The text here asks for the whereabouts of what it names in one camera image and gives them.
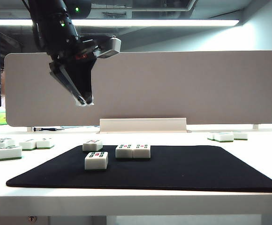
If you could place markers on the beige felt desk divider panel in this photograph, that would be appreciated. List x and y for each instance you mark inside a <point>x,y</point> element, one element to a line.
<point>173,89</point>

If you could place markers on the black fabric mat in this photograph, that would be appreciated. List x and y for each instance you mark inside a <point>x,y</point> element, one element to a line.
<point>173,168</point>

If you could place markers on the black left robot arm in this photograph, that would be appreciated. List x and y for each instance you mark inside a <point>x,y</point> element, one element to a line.
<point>54,23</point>

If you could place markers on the round metal drawer lock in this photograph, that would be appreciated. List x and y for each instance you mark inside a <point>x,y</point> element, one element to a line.
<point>32,219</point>

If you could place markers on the white ceiling light strip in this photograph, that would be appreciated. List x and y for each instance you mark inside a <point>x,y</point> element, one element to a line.
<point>161,22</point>

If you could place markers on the black screwdriver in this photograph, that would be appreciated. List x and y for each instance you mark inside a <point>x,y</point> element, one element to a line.
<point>44,129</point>

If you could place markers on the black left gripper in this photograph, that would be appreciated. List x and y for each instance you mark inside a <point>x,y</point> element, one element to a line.
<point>75,55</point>

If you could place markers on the five bamboo mahjong tile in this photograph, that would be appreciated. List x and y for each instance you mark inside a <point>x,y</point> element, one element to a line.
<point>95,162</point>
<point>123,152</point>
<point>141,152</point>

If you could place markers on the beige drawer cabinet front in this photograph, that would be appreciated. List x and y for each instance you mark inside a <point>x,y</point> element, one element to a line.
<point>9,220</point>

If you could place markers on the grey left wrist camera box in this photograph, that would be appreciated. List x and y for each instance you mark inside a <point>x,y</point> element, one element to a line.
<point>110,48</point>

